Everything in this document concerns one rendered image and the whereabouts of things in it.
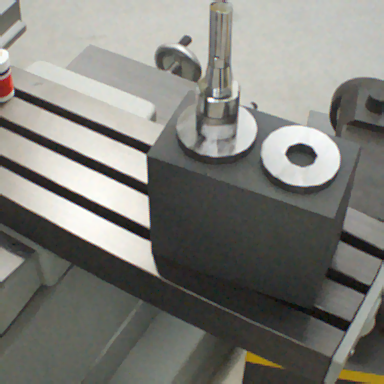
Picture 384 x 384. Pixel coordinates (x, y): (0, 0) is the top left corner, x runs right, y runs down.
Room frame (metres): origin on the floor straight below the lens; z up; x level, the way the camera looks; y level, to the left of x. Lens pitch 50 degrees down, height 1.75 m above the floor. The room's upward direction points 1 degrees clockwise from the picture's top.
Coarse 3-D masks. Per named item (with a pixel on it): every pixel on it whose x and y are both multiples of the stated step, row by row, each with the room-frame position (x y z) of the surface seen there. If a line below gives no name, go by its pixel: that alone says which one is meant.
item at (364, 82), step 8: (352, 80) 1.31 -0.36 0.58; (360, 80) 1.30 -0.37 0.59; (368, 80) 1.29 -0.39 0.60; (376, 80) 1.29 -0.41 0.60; (336, 88) 1.32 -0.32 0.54; (344, 88) 1.29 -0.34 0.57; (352, 88) 1.28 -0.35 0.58; (368, 88) 1.27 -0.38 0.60; (376, 88) 1.27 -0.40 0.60; (336, 96) 1.29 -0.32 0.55; (336, 104) 1.28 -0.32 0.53; (336, 112) 1.28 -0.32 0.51; (336, 120) 1.28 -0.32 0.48
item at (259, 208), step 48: (192, 96) 0.70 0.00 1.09; (192, 144) 0.61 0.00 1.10; (240, 144) 0.61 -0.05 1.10; (288, 144) 0.61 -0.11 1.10; (336, 144) 0.63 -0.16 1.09; (192, 192) 0.58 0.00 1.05; (240, 192) 0.56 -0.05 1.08; (288, 192) 0.55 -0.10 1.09; (336, 192) 0.56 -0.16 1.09; (192, 240) 0.58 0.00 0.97; (240, 240) 0.56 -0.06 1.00; (288, 240) 0.54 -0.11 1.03; (336, 240) 0.59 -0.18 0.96; (288, 288) 0.53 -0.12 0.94
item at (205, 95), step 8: (200, 80) 0.65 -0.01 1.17; (200, 88) 0.63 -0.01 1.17; (208, 88) 0.63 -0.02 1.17; (232, 88) 0.63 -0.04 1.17; (200, 96) 0.62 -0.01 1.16; (208, 96) 0.62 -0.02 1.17; (216, 96) 0.62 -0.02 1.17; (224, 96) 0.62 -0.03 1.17; (232, 96) 0.62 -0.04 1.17; (208, 104) 0.62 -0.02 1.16; (216, 104) 0.61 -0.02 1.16; (224, 104) 0.61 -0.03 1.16; (232, 104) 0.62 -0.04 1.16
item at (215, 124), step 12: (240, 96) 0.63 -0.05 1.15; (204, 108) 0.62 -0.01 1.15; (216, 108) 0.61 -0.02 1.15; (228, 108) 0.62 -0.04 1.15; (204, 120) 0.62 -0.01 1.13; (216, 120) 0.61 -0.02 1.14; (228, 120) 0.62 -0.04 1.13; (204, 132) 0.62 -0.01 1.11; (216, 132) 0.61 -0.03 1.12; (228, 132) 0.62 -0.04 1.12
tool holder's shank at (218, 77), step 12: (216, 12) 0.63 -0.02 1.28; (228, 12) 0.63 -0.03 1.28; (216, 24) 0.63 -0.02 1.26; (228, 24) 0.63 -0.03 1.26; (216, 36) 0.63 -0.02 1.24; (228, 36) 0.63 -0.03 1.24; (216, 48) 0.63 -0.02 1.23; (228, 48) 0.63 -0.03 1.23; (216, 60) 0.63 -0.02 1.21; (228, 60) 0.63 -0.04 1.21; (216, 72) 0.62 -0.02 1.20; (228, 72) 0.63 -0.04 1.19; (216, 84) 0.62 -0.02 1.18; (228, 84) 0.62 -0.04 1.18
